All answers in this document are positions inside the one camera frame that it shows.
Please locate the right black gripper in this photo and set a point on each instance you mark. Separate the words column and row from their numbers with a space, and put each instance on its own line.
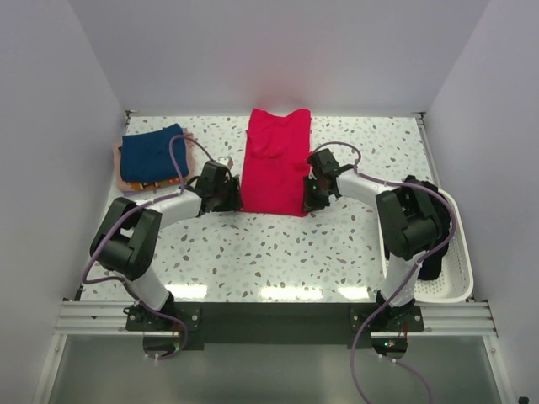
column 309, row 204

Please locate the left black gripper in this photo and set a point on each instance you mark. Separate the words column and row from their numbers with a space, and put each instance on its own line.
column 234, row 201

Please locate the red t shirt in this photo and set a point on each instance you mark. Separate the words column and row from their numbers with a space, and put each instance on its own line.
column 275, row 162

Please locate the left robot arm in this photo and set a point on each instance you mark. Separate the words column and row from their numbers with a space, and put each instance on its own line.
column 127, row 237

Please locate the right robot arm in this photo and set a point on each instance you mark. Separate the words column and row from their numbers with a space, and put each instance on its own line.
column 415, row 222

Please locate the folded blue t shirt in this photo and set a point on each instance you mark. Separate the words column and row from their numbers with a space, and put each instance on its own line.
column 145, row 158

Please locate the black t shirt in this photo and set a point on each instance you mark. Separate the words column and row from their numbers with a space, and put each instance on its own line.
column 431, row 266

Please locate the white perforated tray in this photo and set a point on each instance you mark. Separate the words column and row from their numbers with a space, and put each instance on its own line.
column 455, row 282

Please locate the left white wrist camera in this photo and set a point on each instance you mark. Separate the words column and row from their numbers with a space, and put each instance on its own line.
column 225, row 161

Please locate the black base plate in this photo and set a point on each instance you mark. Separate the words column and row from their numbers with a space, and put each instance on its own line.
column 248, row 323

